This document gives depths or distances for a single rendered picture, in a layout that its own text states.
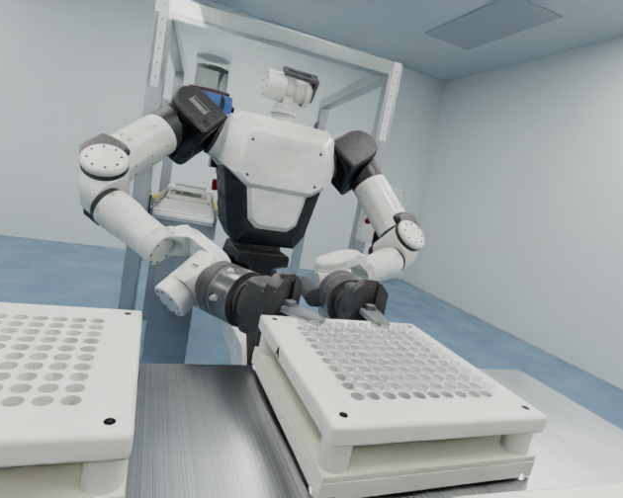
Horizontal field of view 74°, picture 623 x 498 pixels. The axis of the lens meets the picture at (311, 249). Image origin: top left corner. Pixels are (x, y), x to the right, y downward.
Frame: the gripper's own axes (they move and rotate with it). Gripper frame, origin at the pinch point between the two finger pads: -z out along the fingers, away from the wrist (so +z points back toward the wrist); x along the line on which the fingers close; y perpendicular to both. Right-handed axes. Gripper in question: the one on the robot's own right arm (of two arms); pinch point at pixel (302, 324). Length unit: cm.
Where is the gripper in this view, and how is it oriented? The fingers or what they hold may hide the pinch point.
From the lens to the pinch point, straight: 58.1
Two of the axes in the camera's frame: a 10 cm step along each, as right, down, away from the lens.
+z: -7.9, -2.4, 5.7
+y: -5.8, 0.1, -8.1
